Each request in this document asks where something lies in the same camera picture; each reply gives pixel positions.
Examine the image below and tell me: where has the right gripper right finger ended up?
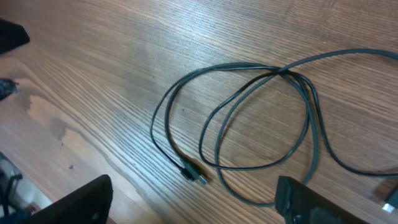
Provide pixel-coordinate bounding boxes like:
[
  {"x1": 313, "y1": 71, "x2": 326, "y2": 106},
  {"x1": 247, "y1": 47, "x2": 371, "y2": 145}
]
[{"x1": 275, "y1": 175, "x2": 367, "y2": 224}]

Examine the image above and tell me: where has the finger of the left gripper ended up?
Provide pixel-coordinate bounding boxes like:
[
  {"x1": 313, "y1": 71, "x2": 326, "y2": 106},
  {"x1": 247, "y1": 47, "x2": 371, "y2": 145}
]
[
  {"x1": 0, "y1": 78, "x2": 18, "y2": 100},
  {"x1": 1, "y1": 19, "x2": 30, "y2": 54}
]

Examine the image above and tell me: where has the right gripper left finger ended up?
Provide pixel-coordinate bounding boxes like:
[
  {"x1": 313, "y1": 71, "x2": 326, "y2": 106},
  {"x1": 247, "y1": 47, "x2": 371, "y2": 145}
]
[{"x1": 22, "y1": 174, "x2": 113, "y2": 224}]

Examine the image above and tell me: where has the thick black USB cable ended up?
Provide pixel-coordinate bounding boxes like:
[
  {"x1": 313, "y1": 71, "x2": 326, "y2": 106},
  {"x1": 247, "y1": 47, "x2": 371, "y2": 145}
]
[{"x1": 164, "y1": 48, "x2": 398, "y2": 214}]

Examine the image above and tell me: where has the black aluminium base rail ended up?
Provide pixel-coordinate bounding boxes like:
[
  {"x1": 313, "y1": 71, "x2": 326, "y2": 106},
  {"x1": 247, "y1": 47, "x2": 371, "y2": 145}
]
[{"x1": 1, "y1": 169, "x2": 32, "y2": 223}]

